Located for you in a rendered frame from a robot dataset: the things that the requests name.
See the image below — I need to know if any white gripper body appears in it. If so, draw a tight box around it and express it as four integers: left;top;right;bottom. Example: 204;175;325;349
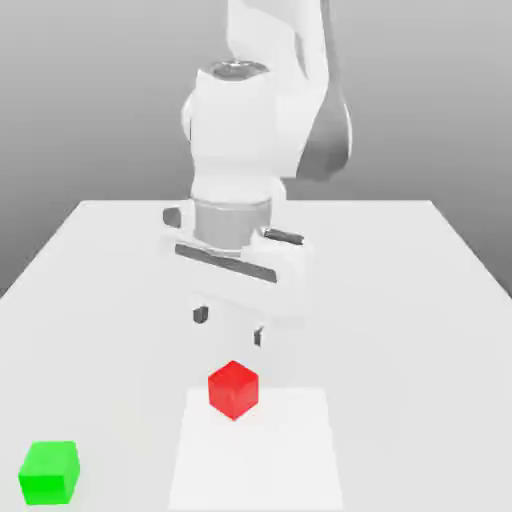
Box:
159;234;310;326

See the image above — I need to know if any small green cube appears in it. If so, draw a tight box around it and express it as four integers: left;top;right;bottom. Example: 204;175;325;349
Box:
17;440;81;507

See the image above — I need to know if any small red cube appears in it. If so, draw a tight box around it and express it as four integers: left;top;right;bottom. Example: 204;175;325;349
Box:
207;359;260;422

